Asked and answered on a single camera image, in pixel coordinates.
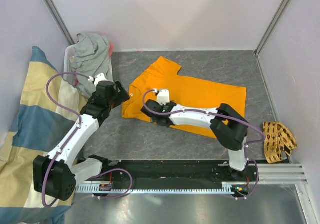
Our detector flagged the orange t shirt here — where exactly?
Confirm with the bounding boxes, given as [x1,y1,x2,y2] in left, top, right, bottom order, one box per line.
[121,56,247,122]

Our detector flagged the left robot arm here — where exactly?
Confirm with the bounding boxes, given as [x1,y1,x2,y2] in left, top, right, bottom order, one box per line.
[33,80,130,201]

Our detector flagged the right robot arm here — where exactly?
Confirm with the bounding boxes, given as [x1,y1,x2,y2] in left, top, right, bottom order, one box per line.
[141,99,248,181]

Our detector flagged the grey t shirt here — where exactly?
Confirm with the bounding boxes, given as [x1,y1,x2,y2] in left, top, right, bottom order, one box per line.
[71,33,114,82]

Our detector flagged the pink red garment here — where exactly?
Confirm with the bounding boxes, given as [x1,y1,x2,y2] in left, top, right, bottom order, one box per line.
[108,42,115,58]

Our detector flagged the white plastic basket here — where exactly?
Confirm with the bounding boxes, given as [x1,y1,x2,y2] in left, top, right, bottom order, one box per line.
[63,44,76,87]

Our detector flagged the blue yellow striped pillow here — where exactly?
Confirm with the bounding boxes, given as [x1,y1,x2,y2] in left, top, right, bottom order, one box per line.
[0,46,87,224]

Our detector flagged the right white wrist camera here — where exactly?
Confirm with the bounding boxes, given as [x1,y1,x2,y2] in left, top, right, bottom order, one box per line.
[153,88,170,106]

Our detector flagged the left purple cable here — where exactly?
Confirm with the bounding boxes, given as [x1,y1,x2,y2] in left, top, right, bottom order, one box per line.
[41,71,133,208]

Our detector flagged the purple cable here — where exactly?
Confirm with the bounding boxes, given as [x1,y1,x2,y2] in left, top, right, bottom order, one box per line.
[41,71,133,208]
[142,88,267,201]

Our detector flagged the slotted cable duct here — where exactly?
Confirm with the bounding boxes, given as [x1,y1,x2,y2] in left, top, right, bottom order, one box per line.
[75,181,249,195]

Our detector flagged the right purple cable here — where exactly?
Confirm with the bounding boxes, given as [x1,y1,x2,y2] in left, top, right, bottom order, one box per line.
[142,88,267,201]

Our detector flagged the aluminium rail profile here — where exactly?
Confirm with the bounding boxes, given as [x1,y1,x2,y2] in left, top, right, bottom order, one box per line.
[258,163,308,185]

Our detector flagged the left aluminium frame post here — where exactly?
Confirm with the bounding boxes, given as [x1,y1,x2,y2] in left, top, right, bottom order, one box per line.
[43,0,75,46]

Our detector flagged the aluminium frame post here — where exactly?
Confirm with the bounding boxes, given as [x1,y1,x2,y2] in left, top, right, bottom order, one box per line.
[254,0,291,57]
[43,0,75,46]

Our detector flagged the right aluminium frame post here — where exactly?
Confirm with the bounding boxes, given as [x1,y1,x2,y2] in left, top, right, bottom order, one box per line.
[254,0,291,57]

